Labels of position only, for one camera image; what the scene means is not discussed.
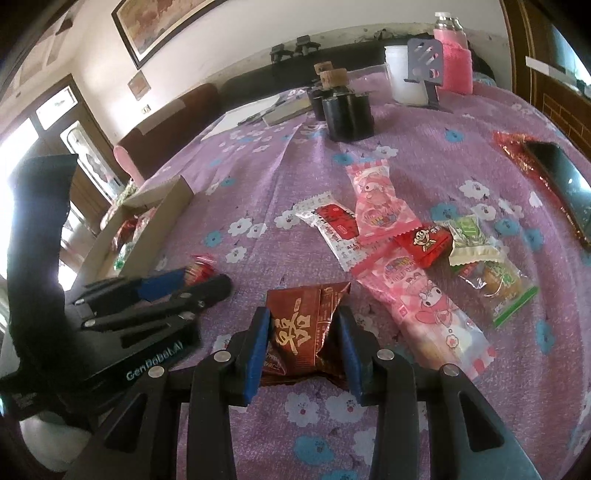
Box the pink sleeved thermos bottle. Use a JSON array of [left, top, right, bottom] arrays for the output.
[[433, 12, 473, 95]]

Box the green white candy packet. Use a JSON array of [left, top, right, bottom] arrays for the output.
[[439, 214, 505, 267]]

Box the framed wall picture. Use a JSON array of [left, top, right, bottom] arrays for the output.
[[111, 0, 225, 70]]

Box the purple floral tablecloth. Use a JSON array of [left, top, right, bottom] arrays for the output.
[[147, 84, 590, 479]]

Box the cardboard tray box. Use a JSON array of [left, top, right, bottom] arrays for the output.
[[73, 176, 193, 288]]

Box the red chocolate bar packet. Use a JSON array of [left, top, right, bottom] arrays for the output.
[[114, 216, 138, 244]]

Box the large pink bunny snack bag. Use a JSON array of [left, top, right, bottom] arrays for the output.
[[356, 247, 496, 380]]

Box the brown armchair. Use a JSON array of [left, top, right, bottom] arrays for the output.
[[113, 83, 221, 187]]

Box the small pink bunny snack bag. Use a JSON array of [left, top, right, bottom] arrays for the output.
[[346, 159, 422, 245]]

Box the green candy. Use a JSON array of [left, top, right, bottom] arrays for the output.
[[113, 241, 135, 272]]

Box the small red candy packet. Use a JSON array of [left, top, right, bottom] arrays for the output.
[[394, 224, 453, 269]]

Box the dark red snack bag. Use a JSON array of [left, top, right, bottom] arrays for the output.
[[262, 282, 351, 388]]

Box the green clear cake packet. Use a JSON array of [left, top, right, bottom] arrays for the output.
[[453, 260, 539, 328]]

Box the white paper sheet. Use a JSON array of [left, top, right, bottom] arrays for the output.
[[199, 94, 280, 140]]

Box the red white figure snack packet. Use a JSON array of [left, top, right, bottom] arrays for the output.
[[184, 255, 215, 286]]

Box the wooden sideboard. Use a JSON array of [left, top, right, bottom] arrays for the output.
[[501, 1, 590, 156]]

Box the black smartphone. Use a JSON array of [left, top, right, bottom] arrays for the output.
[[524, 141, 590, 249]]

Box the white plastic cup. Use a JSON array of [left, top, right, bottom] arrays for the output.
[[385, 44, 428, 108]]

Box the black holder with corks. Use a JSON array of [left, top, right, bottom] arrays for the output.
[[308, 61, 375, 143]]

